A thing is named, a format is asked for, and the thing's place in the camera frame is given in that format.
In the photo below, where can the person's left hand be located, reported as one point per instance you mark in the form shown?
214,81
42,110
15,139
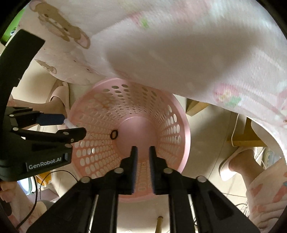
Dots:
11,193

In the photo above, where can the small white tissue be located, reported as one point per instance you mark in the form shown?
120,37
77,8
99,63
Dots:
69,125

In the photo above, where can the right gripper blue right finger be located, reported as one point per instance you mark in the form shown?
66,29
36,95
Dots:
159,178

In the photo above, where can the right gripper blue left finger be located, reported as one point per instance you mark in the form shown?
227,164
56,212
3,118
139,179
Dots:
127,179

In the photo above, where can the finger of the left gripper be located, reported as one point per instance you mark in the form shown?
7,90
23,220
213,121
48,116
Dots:
25,119
65,136

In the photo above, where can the person's pajama leg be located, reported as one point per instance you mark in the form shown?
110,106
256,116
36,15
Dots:
266,193
58,102

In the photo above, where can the pink perforated trash basket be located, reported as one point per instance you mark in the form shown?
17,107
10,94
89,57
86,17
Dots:
118,114

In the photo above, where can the green plastic storage box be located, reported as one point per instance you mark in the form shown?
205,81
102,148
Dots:
12,27

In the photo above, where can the pink slipper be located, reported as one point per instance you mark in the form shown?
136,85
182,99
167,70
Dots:
240,161

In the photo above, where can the pink cartoon bear bedsheet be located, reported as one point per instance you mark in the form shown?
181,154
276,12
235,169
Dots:
231,54

